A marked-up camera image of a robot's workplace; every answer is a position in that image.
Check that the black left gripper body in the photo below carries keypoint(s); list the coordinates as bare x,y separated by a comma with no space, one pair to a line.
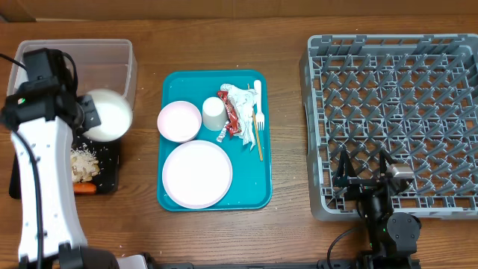
89,117

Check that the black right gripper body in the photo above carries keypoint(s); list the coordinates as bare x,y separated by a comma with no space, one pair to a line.
361,185

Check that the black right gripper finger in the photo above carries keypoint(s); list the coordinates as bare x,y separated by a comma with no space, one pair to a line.
345,167
385,162

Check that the white bowl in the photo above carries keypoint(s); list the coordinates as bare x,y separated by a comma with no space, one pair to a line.
114,114

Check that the orange carrot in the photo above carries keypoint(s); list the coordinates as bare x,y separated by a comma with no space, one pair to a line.
84,188

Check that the red snack wrapper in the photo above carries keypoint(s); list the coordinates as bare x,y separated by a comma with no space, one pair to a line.
232,125

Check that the pink small bowl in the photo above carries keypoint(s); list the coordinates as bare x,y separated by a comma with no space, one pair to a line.
179,121

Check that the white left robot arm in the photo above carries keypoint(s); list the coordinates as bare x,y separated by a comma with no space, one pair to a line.
51,231

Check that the grey dishwasher rack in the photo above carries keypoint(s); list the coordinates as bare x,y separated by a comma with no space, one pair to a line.
413,96

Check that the black waste tray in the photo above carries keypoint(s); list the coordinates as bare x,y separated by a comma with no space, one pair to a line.
108,155

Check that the clear plastic bin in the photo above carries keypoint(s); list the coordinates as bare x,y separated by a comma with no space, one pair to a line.
100,63

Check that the rice and peanut pile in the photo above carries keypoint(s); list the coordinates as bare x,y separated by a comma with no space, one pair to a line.
84,164

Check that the wooden chopstick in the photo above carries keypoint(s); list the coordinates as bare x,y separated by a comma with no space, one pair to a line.
257,132

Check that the teal serving tray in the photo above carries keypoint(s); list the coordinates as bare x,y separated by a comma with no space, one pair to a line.
252,176

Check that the white plastic fork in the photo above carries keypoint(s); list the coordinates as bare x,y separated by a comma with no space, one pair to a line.
260,117

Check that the crumpled white napkin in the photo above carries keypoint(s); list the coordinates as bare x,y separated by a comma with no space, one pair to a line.
242,101

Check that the white paper cup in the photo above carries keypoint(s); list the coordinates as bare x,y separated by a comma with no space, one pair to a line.
214,114

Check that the pink round plate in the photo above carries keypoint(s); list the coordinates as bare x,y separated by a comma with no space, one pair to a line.
197,174

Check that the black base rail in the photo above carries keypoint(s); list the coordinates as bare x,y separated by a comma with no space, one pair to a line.
321,264

